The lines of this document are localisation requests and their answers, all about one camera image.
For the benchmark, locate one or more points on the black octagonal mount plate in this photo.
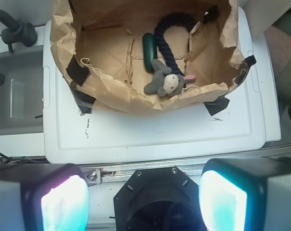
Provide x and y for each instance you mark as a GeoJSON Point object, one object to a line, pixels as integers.
{"type": "Point", "coordinates": [158, 199]}

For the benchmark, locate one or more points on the dark green oblong toy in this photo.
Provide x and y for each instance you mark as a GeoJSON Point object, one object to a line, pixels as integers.
{"type": "Point", "coordinates": [149, 50]}

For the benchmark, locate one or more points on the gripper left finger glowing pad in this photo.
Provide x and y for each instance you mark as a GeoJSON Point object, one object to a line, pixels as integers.
{"type": "Point", "coordinates": [43, 197]}

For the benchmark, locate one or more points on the aluminum rail with bracket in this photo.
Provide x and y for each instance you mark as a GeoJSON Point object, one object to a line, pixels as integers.
{"type": "Point", "coordinates": [190, 166]}

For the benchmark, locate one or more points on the brown paper bag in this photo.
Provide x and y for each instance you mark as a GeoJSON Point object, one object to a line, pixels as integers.
{"type": "Point", "coordinates": [97, 46]}

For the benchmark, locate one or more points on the navy blue rope toy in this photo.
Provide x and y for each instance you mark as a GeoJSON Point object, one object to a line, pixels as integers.
{"type": "Point", "coordinates": [183, 20]}

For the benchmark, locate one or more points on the white plastic bin lid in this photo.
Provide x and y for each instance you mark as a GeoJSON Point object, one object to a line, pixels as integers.
{"type": "Point", "coordinates": [250, 120]}

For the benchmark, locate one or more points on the gray stuffed animal toy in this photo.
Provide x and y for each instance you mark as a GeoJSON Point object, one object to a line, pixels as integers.
{"type": "Point", "coordinates": [165, 83]}

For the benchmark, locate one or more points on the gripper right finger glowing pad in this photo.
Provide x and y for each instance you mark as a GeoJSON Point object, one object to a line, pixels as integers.
{"type": "Point", "coordinates": [250, 194]}

